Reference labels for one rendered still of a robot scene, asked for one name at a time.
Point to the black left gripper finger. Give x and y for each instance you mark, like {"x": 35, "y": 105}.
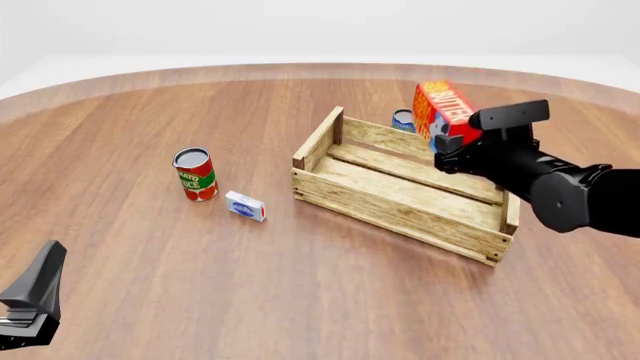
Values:
{"x": 42, "y": 277}

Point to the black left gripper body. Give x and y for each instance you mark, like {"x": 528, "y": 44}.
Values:
{"x": 30, "y": 330}

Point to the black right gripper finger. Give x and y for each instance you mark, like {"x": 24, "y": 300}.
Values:
{"x": 447, "y": 143}

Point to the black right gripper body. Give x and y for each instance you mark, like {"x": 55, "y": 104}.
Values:
{"x": 465, "y": 161}

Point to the red butter box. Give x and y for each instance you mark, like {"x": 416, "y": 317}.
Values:
{"x": 442, "y": 108}

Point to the wooden slat tray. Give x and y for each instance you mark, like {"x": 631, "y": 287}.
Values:
{"x": 400, "y": 195}

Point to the blue tin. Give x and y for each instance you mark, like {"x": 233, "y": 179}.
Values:
{"x": 403, "y": 120}

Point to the tomato sauce tin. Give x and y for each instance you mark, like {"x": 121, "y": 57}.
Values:
{"x": 196, "y": 176}

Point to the small white and blue box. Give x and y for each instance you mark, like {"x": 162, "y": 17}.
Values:
{"x": 245, "y": 206}

